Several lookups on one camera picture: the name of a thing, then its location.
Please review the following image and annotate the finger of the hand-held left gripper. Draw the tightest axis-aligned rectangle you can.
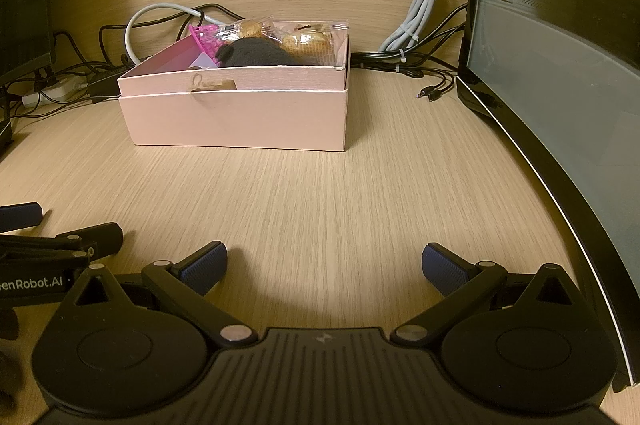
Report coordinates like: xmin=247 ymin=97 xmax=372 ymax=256
xmin=0 ymin=202 xmax=44 ymax=229
xmin=0 ymin=222 xmax=124 ymax=263

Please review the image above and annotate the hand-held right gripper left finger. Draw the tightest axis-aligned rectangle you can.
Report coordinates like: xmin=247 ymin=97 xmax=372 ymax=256
xmin=50 ymin=241 xmax=257 ymax=345

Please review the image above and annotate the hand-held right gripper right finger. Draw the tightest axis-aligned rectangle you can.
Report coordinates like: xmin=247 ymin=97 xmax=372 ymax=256
xmin=390 ymin=242 xmax=586 ymax=345

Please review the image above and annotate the pink cardboard box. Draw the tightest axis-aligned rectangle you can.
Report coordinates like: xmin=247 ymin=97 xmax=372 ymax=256
xmin=117 ymin=20 xmax=351 ymax=153

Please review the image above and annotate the pink plastic strainer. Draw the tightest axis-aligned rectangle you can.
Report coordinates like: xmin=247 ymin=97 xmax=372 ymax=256
xmin=189 ymin=22 xmax=233 ymax=68

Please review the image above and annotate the black plush toy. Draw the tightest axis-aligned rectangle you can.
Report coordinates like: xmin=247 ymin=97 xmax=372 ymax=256
xmin=216 ymin=37 xmax=308 ymax=68

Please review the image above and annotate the clear plastic packet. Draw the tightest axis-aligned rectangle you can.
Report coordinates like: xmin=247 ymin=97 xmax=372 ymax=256
xmin=220 ymin=16 xmax=281 ymax=43

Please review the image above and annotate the bread packet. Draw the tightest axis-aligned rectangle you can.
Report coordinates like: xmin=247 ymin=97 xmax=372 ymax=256
xmin=272 ymin=20 xmax=350 ymax=66

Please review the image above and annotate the white power strip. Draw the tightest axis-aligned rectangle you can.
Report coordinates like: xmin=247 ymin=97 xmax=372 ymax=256
xmin=20 ymin=75 xmax=93 ymax=106

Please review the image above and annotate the black power adapter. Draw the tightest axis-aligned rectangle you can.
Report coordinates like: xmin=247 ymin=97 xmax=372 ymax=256
xmin=87 ymin=71 xmax=122 ymax=98

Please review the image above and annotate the computer case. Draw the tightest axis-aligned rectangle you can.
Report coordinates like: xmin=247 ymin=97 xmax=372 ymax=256
xmin=457 ymin=0 xmax=640 ymax=396

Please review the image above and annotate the black audio jack cable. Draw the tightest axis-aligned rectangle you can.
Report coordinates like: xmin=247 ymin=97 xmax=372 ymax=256
xmin=429 ymin=76 xmax=458 ymax=102
xmin=417 ymin=74 xmax=456 ymax=98

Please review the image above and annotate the grey cable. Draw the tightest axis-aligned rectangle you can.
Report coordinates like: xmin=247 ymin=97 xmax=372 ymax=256
xmin=125 ymin=3 xmax=201 ymax=66

